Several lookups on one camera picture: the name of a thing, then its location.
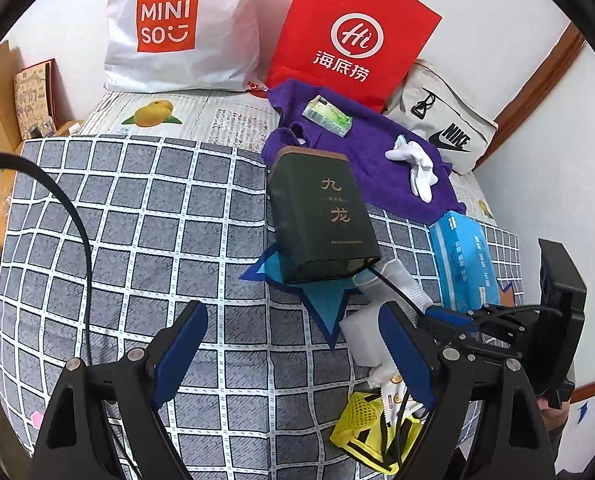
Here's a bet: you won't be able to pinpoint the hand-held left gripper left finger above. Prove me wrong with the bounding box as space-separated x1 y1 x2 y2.
31 301 209 480

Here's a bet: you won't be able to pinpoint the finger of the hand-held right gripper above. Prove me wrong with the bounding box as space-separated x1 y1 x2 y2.
424 305 543 336
465 331 543 362

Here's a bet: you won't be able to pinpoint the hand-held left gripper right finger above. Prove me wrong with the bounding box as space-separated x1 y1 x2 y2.
378 301 555 480

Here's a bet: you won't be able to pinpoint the white tissue paper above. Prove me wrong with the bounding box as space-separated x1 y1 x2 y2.
369 352 404 392

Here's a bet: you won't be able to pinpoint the white socks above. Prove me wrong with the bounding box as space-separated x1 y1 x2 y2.
385 135 439 205

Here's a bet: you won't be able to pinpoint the yellow mesh pouch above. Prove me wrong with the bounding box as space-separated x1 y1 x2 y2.
330 391 427 476

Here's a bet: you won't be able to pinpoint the blue star-shaped paper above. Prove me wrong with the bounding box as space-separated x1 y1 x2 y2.
240 247 364 351

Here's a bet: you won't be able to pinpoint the grey checked blanket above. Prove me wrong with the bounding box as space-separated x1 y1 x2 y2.
0 135 521 466

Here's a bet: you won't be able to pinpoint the dark green tin box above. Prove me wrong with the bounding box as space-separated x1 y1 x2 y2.
267 146 382 285

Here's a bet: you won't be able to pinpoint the purple towel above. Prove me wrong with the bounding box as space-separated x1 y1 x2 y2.
260 78 468 226

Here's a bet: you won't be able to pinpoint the beige canvas bag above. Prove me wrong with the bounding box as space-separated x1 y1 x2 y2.
381 59 499 176

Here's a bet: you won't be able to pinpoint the fruit print bed sheet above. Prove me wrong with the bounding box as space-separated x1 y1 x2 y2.
80 87 498 222

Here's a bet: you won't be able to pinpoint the green tissue pack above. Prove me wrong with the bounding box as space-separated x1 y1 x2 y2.
302 95 355 137

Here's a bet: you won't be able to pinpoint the brown printed book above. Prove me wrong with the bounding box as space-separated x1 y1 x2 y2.
13 59 59 141

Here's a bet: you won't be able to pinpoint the white plastic shopping bag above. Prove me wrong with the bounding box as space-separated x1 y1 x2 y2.
102 0 269 94

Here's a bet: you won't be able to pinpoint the red paper bag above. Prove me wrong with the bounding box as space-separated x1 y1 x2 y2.
266 0 443 114

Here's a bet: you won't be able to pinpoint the black cable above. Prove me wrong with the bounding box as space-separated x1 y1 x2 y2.
366 264 435 461
0 154 95 365

